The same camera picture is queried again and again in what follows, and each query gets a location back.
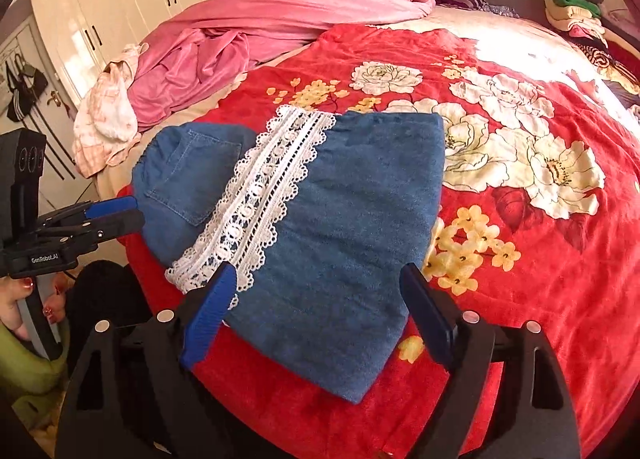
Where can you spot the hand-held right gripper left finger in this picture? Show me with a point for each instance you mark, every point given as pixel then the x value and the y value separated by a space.
pixel 210 314

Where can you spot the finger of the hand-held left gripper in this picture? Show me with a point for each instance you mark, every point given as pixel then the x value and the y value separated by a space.
pixel 125 225
pixel 112 206

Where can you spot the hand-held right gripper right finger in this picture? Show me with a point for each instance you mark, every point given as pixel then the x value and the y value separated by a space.
pixel 427 314

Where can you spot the blue denim pants lace trim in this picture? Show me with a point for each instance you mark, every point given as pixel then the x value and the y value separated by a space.
pixel 325 239

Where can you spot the person's left hand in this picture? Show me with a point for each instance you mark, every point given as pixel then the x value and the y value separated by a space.
pixel 10 309

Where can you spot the black striped hanging bag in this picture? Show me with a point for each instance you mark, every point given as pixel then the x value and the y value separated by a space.
pixel 20 104

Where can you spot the pink checked cloth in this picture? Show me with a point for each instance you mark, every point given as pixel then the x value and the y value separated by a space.
pixel 105 114

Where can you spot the grey hanging bag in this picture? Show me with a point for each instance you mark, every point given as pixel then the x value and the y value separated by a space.
pixel 35 79

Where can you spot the beige bed sheet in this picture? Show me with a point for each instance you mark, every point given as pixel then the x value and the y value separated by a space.
pixel 200 111

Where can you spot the red floral blanket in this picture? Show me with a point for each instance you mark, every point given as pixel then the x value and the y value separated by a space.
pixel 550 259

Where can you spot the pink duvet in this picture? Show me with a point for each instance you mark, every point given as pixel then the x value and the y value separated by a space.
pixel 280 14

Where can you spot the purple lace cloth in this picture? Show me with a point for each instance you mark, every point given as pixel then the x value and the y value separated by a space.
pixel 500 11

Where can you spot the pile of folded clothes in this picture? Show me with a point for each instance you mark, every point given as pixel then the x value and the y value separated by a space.
pixel 580 14

